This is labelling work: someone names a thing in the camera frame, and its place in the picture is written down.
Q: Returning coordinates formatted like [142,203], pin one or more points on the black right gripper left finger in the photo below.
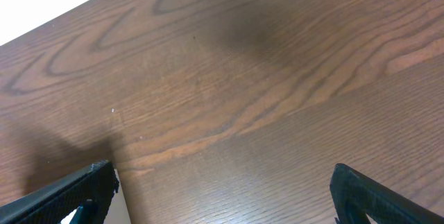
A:
[87,193]

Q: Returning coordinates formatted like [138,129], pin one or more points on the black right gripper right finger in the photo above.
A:
[359,199]

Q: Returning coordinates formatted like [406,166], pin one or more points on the white box pink inside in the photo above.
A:
[117,211]

